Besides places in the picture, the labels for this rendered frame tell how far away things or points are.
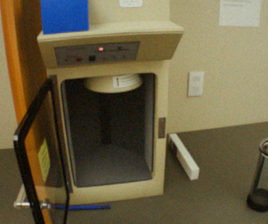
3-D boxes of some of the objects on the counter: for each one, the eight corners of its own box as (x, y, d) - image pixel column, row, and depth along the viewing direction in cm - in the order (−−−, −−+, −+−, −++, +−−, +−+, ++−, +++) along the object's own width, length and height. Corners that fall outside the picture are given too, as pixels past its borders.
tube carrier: (241, 193, 96) (253, 140, 86) (266, 187, 97) (280, 135, 88) (255, 214, 86) (271, 159, 77) (281, 207, 88) (299, 153, 78)
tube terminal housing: (67, 163, 116) (47, -45, 83) (147, 155, 121) (148, -49, 88) (67, 205, 94) (37, -53, 60) (163, 194, 99) (171, -56, 66)
